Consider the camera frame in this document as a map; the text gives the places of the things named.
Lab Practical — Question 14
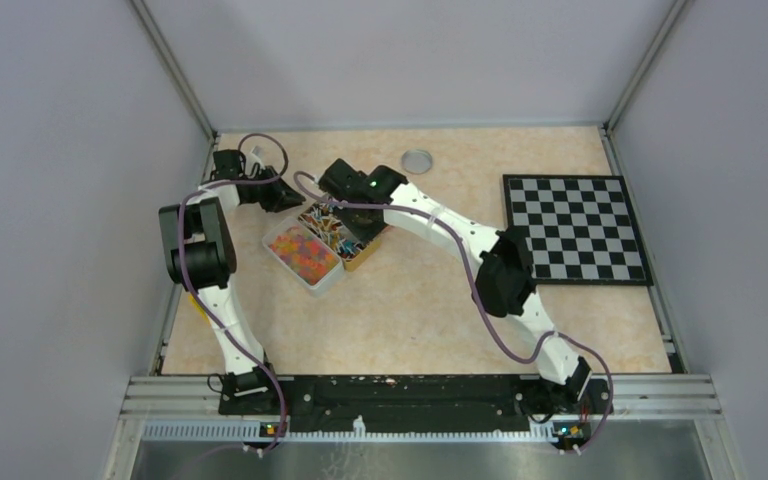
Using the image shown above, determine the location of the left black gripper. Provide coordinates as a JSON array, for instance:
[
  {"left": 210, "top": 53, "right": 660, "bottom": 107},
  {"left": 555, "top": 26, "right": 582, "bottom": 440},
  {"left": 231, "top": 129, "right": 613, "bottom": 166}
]
[{"left": 243, "top": 165, "right": 304, "bottom": 213}]

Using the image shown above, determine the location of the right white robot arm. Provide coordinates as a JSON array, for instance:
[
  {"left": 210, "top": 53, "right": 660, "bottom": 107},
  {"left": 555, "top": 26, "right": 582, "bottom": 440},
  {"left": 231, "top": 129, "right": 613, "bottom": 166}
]
[{"left": 315, "top": 159, "right": 593, "bottom": 412}]

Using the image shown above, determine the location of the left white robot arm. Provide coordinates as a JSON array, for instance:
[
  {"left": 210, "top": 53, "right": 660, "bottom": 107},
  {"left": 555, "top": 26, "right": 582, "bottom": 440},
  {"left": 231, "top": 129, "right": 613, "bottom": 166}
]
[{"left": 158, "top": 149, "right": 304, "bottom": 414}]

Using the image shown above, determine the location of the gold lollipop tin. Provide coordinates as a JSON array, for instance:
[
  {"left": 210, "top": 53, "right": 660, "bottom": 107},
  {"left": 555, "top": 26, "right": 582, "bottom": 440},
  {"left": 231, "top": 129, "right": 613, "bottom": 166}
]
[{"left": 296, "top": 202, "right": 382, "bottom": 272}]

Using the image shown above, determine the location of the white star candy tin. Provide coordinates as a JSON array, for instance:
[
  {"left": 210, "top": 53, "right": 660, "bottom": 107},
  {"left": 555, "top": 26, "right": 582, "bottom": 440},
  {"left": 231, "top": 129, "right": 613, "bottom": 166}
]
[{"left": 262, "top": 217, "right": 345, "bottom": 297}]

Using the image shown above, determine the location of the silver round lid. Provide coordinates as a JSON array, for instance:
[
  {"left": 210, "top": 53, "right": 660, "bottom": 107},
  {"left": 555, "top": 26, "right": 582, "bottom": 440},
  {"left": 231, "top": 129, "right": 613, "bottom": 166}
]
[{"left": 400, "top": 149, "right": 433, "bottom": 175}]

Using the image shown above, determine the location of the yellow plastic cube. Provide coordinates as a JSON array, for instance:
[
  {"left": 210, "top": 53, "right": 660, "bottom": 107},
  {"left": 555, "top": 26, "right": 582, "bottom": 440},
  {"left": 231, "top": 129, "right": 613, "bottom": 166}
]
[{"left": 189, "top": 294, "right": 212, "bottom": 325}]

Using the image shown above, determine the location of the black white chessboard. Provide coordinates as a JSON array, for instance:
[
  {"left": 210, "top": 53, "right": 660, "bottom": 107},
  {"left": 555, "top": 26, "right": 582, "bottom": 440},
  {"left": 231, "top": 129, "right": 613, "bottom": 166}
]
[{"left": 502, "top": 174, "right": 653, "bottom": 286}]

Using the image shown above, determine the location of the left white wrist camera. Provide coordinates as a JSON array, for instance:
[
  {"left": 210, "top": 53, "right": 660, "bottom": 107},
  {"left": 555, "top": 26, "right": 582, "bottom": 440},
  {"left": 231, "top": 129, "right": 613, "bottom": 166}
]
[{"left": 245, "top": 146, "right": 264, "bottom": 176}]

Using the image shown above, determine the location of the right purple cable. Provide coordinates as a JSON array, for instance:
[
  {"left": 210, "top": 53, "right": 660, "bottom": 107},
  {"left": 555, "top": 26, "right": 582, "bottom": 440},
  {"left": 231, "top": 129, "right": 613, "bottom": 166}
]
[{"left": 292, "top": 170, "right": 616, "bottom": 455}]

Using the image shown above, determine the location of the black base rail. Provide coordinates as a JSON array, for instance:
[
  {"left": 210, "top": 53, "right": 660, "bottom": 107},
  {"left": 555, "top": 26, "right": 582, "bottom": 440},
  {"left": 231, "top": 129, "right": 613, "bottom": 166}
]
[{"left": 208, "top": 374, "right": 613, "bottom": 434}]

